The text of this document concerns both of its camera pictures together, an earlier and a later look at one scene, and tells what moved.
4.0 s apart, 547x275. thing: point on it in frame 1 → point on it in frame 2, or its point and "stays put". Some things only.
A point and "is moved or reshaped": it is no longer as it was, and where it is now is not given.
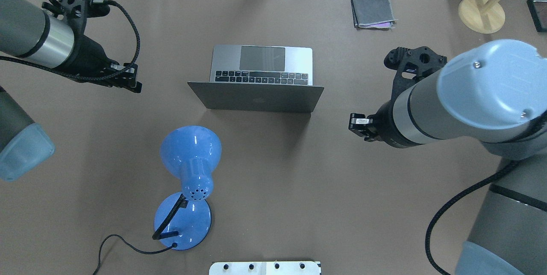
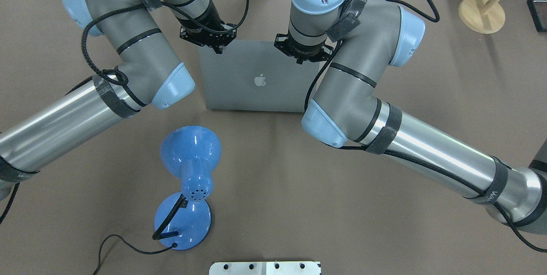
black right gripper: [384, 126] → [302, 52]
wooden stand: [483, 15] stays put
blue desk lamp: [183, 220] stays put
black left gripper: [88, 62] → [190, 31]
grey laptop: [260, 78] is moved or reshaped
